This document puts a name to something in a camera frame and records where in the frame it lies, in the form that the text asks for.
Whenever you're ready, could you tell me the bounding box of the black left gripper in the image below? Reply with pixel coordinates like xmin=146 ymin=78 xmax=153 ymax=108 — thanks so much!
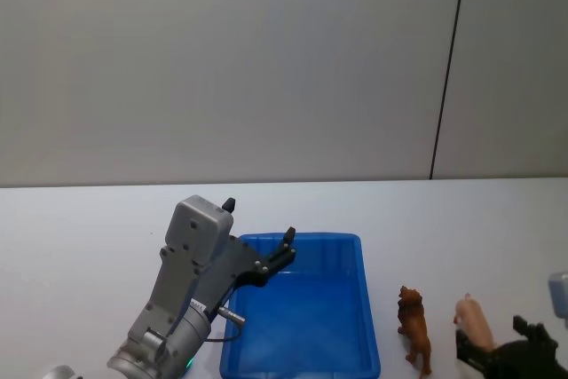
xmin=189 ymin=197 xmax=297 ymax=320

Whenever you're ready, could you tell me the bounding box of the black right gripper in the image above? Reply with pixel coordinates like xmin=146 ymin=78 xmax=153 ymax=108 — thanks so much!
xmin=455 ymin=314 xmax=568 ymax=379

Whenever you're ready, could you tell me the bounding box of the pink toy pig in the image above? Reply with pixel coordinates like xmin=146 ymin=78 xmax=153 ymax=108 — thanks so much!
xmin=453 ymin=293 xmax=497 ymax=352

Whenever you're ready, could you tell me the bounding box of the brown toy lion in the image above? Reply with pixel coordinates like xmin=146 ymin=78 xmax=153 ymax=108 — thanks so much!
xmin=396 ymin=285 xmax=433 ymax=379

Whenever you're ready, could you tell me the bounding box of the blue plastic bin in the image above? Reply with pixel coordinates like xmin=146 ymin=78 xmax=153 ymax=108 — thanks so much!
xmin=218 ymin=232 xmax=383 ymax=379

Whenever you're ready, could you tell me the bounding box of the thin dark cable silver plug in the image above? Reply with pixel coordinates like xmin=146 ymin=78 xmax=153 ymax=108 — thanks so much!
xmin=204 ymin=306 xmax=247 ymax=344

